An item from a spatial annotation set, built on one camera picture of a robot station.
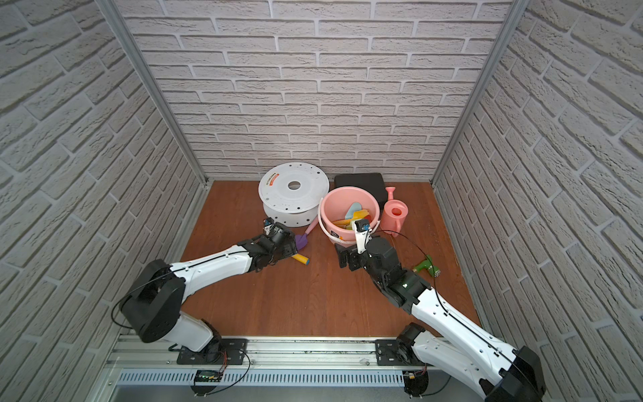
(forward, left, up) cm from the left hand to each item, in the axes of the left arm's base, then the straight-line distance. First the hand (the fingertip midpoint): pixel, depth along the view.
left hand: (284, 240), depth 91 cm
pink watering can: (+9, -42, +5) cm, 43 cm away
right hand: (-8, -24, +13) cm, 28 cm away
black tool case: (+33, -37, -1) cm, 50 cm away
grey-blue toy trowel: (+14, -27, +3) cm, 31 cm away
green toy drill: (-9, -54, -3) cm, 55 cm away
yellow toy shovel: (+8, -25, +1) cm, 26 cm away
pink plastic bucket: (+10, -19, +9) cm, 23 cm away
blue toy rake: (-5, -7, -5) cm, 10 cm away
